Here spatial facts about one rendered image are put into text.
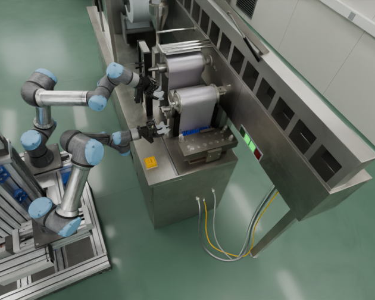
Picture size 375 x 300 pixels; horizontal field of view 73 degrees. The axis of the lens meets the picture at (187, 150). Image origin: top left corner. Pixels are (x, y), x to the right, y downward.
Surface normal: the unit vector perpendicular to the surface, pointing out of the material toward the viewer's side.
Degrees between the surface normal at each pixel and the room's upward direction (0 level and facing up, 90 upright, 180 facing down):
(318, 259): 0
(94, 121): 0
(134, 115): 0
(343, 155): 90
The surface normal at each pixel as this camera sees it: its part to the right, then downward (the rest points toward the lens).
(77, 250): 0.09, -0.61
